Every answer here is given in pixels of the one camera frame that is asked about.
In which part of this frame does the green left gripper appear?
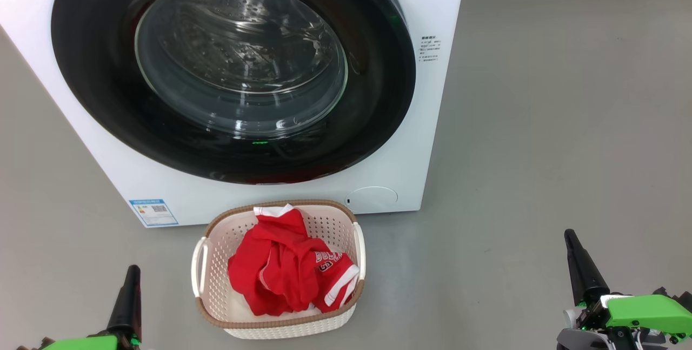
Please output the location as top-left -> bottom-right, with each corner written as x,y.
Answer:
16,265 -> 142,350

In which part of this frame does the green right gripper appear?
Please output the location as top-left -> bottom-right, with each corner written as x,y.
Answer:
557,229 -> 692,350

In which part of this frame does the red sports jersey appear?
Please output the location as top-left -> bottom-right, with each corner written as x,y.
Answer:
228,204 -> 361,316

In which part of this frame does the black round glass washer door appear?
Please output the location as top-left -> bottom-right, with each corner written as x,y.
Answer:
51,0 -> 417,184

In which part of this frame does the cream perforated basket brown rim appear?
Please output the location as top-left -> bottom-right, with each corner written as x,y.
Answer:
191,200 -> 367,340

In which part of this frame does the white front-load washing machine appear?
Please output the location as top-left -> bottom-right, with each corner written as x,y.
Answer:
0,0 -> 468,229

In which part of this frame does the stainless steel washing machine drum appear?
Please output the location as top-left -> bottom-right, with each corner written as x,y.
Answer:
135,0 -> 348,137

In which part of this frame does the blue energy label sticker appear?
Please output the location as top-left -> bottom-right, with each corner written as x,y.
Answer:
129,199 -> 179,227

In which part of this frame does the round white filter cover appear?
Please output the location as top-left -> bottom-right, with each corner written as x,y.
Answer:
346,187 -> 398,213

